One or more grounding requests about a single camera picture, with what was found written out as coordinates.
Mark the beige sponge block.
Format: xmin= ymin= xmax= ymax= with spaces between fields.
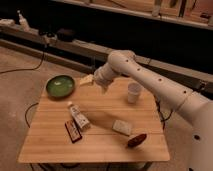
xmin=112 ymin=120 xmax=132 ymax=136

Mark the black round object on ledge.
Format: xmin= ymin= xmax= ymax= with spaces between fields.
xmin=56 ymin=28 xmax=75 ymax=42

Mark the white squeeze bottle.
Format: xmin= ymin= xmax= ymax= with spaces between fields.
xmin=68 ymin=102 xmax=90 ymax=131

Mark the red black rectangular box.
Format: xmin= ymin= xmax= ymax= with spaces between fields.
xmin=65 ymin=120 xmax=82 ymax=143

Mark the wooden table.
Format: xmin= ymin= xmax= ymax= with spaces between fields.
xmin=18 ymin=78 xmax=170 ymax=163

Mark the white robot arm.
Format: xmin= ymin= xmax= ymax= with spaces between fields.
xmin=80 ymin=50 xmax=213 ymax=171

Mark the dark red oval object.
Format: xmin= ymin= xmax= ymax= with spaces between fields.
xmin=127 ymin=134 xmax=147 ymax=148

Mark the white plastic cup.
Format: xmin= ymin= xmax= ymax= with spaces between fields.
xmin=127 ymin=82 xmax=142 ymax=103

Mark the black floor cable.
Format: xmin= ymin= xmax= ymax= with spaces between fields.
xmin=0 ymin=46 xmax=46 ymax=75

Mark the green ceramic bowl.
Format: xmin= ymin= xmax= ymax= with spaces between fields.
xmin=46 ymin=75 xmax=75 ymax=98

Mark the black cable right of table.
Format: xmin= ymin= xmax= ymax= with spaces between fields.
xmin=155 ymin=98 xmax=176 ymax=130

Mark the white spray bottle background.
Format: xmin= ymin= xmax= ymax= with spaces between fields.
xmin=17 ymin=10 xmax=30 ymax=31

